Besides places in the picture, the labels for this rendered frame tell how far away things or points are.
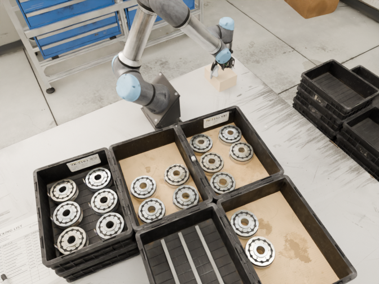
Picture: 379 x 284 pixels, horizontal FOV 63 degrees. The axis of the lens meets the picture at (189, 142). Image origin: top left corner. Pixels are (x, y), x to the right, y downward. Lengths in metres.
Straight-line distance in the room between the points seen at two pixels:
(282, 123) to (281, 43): 1.92
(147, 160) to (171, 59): 2.00
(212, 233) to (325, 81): 1.51
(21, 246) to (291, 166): 1.22
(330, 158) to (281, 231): 0.55
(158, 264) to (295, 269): 0.47
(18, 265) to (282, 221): 1.03
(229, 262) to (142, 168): 0.52
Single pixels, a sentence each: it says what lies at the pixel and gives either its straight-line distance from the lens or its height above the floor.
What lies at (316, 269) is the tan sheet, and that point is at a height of 0.83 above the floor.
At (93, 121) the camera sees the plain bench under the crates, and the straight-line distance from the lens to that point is 1.74.
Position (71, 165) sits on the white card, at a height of 0.90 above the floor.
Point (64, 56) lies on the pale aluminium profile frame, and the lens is 3.00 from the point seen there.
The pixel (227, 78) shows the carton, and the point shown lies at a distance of 1.79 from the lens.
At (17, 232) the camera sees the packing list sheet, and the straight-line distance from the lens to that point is 1.52.
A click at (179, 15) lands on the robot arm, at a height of 1.31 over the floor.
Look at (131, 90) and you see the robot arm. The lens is 1.40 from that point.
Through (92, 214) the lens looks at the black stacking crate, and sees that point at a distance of 1.28.
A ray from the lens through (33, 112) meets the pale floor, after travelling 3.03.
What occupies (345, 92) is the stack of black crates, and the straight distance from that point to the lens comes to 2.33.
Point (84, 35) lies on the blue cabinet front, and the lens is 2.97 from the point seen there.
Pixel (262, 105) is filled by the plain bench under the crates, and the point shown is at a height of 0.70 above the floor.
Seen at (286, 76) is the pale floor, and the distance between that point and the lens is 3.11.
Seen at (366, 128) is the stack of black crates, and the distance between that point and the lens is 2.30.
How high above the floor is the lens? 1.93
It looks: 52 degrees down
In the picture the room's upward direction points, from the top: 2 degrees counter-clockwise
